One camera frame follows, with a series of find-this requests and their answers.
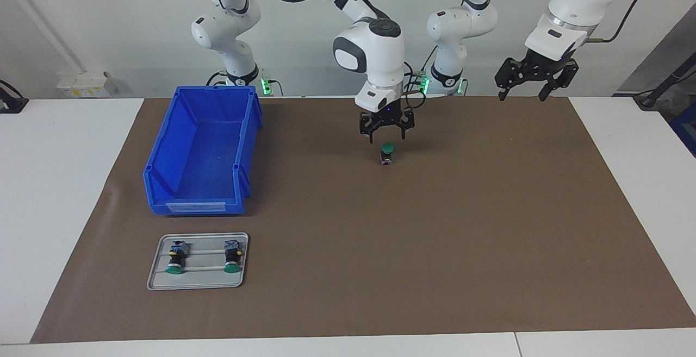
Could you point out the black clamp mount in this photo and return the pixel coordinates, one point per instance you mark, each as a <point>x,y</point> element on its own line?
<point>11,104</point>

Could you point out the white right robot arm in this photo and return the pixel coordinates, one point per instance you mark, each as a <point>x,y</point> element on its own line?
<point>375,52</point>

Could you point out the grey metal tray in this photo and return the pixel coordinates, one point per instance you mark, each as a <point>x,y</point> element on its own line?
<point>206,280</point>

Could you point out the blue box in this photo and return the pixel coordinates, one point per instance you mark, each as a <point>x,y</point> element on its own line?
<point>688,129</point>

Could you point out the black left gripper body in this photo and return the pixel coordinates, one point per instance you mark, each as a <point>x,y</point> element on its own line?
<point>546,63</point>

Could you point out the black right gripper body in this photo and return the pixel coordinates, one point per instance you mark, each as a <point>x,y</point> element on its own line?
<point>387,117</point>

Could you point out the green lit base connector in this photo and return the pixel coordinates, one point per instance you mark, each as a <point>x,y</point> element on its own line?
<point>423,84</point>
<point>266,86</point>

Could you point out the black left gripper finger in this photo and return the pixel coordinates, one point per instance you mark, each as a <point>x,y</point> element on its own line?
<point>560,80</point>
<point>511,74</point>

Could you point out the green push button switch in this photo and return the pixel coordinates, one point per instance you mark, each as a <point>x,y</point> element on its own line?
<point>175,259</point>
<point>387,150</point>
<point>232,259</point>

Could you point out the blue plastic storage bin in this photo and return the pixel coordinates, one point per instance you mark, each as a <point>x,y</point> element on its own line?
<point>206,156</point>

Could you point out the brown table mat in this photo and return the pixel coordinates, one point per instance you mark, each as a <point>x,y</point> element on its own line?
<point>380,237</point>

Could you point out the black stand base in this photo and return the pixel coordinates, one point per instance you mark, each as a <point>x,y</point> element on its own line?
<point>660,88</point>

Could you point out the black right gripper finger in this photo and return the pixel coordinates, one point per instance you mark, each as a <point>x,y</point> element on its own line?
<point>405,126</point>
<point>370,129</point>

